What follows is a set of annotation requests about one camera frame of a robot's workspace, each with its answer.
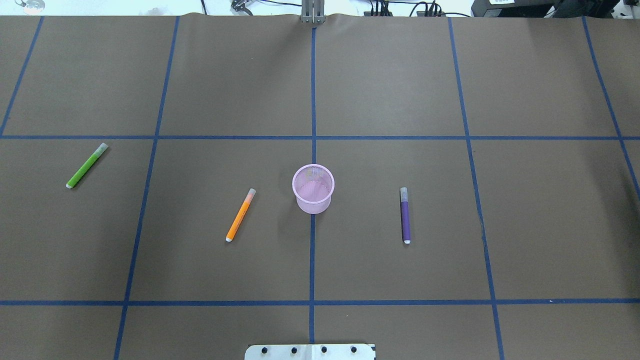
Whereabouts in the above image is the purple highlighter pen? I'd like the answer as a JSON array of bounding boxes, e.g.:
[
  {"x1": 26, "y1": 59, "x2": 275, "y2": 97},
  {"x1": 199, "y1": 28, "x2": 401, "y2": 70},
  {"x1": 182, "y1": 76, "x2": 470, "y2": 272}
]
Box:
[{"x1": 399, "y1": 187, "x2": 411, "y2": 245}]

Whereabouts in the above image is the orange highlighter pen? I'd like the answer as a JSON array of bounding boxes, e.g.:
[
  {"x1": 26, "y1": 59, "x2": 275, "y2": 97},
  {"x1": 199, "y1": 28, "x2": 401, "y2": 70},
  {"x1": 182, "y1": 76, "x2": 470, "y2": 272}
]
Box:
[{"x1": 225, "y1": 187, "x2": 256, "y2": 243}]

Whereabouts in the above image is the green highlighter pen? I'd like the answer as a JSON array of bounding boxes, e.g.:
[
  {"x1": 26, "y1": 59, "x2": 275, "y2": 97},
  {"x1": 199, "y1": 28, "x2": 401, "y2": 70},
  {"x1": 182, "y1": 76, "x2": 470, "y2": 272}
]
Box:
[{"x1": 65, "y1": 142, "x2": 109, "y2": 189}]

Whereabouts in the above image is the pink mesh pen holder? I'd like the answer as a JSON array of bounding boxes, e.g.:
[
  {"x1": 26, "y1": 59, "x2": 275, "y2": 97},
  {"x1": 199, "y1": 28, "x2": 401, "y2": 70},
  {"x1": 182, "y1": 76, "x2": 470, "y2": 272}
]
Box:
[{"x1": 291, "y1": 163, "x2": 336, "y2": 215}]

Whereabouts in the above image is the aluminium frame post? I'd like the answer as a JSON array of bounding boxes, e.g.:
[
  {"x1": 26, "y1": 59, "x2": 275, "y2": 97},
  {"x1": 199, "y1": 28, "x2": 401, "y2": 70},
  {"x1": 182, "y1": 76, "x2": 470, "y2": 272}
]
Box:
[{"x1": 301, "y1": 0, "x2": 326, "y2": 25}]

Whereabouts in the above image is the metal base plate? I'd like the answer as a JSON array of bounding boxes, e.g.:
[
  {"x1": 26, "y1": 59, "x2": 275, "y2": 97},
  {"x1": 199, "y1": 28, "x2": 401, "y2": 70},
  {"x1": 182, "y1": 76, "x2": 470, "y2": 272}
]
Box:
[{"x1": 244, "y1": 343, "x2": 377, "y2": 360}]

